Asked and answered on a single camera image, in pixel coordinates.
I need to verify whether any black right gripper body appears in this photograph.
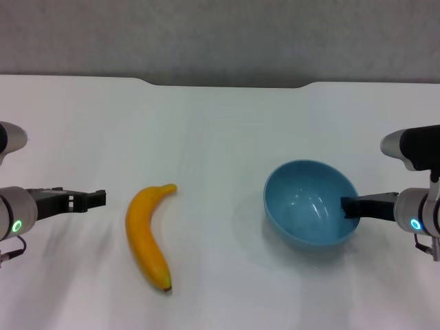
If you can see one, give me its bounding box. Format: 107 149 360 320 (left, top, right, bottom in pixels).
358 192 400 223

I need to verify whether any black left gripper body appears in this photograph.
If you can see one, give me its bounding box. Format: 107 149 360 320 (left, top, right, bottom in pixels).
32 188 87 221

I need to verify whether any blue bowl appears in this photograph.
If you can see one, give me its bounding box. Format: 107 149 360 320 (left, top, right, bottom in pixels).
263 159 363 251

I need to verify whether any yellow banana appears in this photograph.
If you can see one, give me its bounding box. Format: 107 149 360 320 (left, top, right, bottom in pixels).
124 183 179 294

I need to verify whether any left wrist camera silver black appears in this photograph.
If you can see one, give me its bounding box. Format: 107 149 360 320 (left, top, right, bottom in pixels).
0 121 27 166

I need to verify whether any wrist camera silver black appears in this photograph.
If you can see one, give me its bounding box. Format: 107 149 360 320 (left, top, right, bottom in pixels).
380 124 440 173
0 121 27 166

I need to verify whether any right silver camera bracket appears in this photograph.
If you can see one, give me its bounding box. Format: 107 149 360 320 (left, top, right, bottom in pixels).
427 168 440 202

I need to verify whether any left arm black cable plug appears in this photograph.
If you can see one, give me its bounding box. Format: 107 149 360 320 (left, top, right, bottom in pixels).
0 235 27 269

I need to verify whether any arm black cable plug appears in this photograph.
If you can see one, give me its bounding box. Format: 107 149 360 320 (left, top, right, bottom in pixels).
413 236 440 263
0 235 27 269

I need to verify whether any right arm black cable plug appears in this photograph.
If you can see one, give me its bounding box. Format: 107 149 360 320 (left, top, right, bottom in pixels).
413 236 440 263

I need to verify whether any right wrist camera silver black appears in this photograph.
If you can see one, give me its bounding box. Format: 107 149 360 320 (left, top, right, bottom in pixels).
380 124 440 173

